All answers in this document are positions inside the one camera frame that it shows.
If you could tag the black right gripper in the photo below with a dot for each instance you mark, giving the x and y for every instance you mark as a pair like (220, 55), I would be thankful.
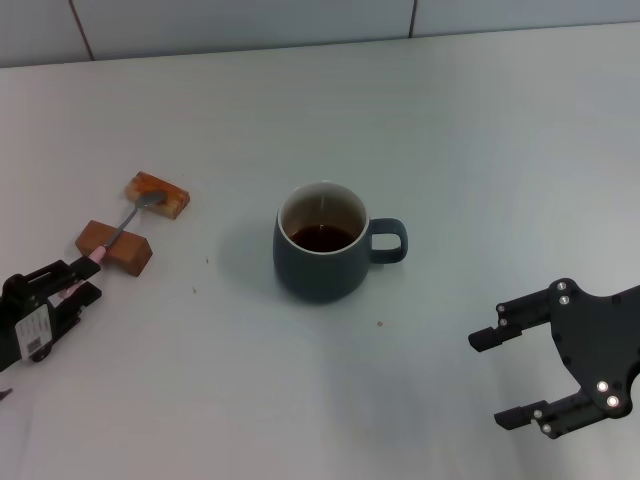
(600, 340)

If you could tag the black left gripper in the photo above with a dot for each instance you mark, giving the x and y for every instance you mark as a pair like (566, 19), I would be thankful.
(20, 300)

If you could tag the dark grey ceramic mug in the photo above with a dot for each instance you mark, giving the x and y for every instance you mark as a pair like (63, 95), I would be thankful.
(320, 275)

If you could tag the dark brown arched wooden block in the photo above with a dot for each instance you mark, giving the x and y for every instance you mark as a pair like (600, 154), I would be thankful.
(132, 252)

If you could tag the light stained wooden block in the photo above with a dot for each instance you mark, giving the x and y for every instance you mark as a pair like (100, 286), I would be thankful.
(172, 201)

